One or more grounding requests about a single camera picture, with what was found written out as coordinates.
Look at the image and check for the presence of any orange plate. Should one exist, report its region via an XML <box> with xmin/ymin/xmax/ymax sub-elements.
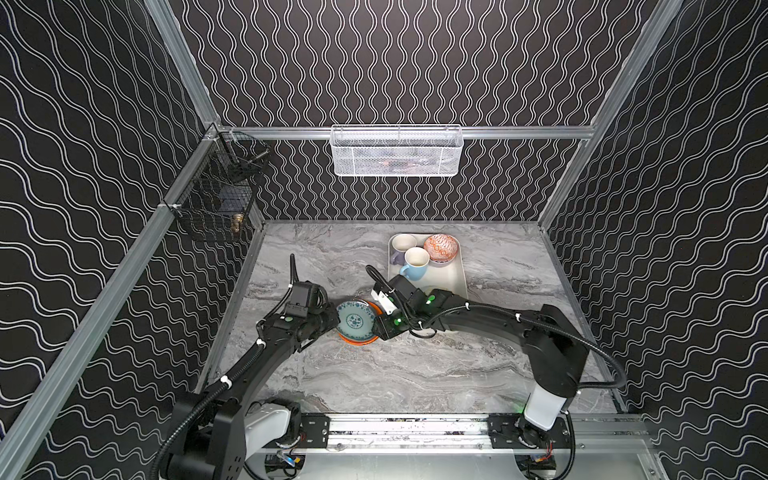
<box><xmin>337</xmin><ymin>298</ymin><xmax>385</xmax><ymax>347</ymax></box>

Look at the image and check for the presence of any light blue mug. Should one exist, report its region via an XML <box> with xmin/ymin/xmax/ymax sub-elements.
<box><xmin>399</xmin><ymin>247</ymin><xmax>431</xmax><ymax>281</ymax></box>

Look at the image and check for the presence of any lavender mug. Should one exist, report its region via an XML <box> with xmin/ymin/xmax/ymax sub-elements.
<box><xmin>390</xmin><ymin>234</ymin><xmax>418</xmax><ymax>266</ymax></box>

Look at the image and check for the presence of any orange patterned bowl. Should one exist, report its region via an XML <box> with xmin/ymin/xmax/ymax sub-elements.
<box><xmin>423</xmin><ymin>233</ymin><xmax>460</xmax><ymax>251</ymax></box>

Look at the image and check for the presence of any teal patterned plate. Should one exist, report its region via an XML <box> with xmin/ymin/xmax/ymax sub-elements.
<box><xmin>334</xmin><ymin>301</ymin><xmax>378</xmax><ymax>340</ymax></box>

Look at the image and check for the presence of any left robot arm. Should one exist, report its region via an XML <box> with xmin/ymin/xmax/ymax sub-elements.
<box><xmin>148</xmin><ymin>303</ymin><xmax>339</xmax><ymax>479</ymax></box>

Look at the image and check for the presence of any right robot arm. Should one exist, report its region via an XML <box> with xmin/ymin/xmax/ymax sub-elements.
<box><xmin>372</xmin><ymin>287</ymin><xmax>627</xmax><ymax>432</ymax></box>

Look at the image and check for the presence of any white plastic bin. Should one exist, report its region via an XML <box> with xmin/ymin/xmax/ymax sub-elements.
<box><xmin>387</xmin><ymin>233</ymin><xmax>468</xmax><ymax>297</ymax></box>

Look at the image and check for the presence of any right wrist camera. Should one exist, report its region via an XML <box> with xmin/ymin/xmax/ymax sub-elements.
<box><xmin>371</xmin><ymin>275</ymin><xmax>427</xmax><ymax>314</ymax></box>

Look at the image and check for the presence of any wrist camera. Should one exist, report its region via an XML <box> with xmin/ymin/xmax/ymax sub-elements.
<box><xmin>371</xmin><ymin>275</ymin><xmax>427</xmax><ymax>314</ymax></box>
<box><xmin>284</xmin><ymin>281</ymin><xmax>328</xmax><ymax>318</ymax></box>

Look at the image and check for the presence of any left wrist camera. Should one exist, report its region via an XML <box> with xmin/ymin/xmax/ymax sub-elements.
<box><xmin>284</xmin><ymin>281</ymin><xmax>328</xmax><ymax>318</ymax></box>

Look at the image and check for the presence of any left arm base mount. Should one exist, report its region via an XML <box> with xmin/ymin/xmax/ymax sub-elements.
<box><xmin>267</xmin><ymin>413</ymin><xmax>331</xmax><ymax>450</ymax></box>

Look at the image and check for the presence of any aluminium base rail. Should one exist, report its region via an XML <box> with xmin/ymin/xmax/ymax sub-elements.
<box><xmin>173</xmin><ymin>411</ymin><xmax>655</xmax><ymax>454</ymax></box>

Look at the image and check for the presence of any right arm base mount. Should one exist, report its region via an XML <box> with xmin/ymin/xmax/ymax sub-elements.
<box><xmin>487</xmin><ymin>413</ymin><xmax>573</xmax><ymax>450</ymax></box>

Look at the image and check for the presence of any black wire basket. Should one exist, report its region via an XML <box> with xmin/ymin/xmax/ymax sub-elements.
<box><xmin>171</xmin><ymin>131</ymin><xmax>272</xmax><ymax>244</ymax></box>

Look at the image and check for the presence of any white wire mesh basket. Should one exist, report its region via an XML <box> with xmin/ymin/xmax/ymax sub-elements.
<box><xmin>329</xmin><ymin>124</ymin><xmax>464</xmax><ymax>177</ymax></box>

